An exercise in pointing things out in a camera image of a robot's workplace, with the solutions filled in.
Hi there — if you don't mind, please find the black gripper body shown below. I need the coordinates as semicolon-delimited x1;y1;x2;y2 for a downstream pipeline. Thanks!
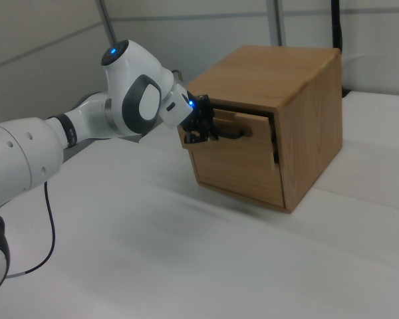
180;94;215;133

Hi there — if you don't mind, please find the black drawer handle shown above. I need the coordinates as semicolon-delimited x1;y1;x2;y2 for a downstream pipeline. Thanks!
212;124;253;141

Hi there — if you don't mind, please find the wooden drawer with black handle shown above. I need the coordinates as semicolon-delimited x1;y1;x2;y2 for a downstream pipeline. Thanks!
178;105;281;174

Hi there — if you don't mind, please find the wooden drawer with slot grip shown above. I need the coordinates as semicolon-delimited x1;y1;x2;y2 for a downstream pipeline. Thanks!
188;148;286;208

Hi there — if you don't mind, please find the wooden drawer cabinet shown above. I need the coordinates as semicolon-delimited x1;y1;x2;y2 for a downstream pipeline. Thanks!
178;45;345;215

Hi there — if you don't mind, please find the grey partition post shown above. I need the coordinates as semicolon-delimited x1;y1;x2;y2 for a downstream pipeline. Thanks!
267;0;284;47
97;0;118;47

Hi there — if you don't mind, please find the black vertical post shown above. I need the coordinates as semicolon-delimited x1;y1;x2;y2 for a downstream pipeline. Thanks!
330;0;345;51

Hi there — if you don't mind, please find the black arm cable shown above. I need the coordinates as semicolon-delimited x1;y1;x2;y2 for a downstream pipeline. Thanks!
6;179;57;278

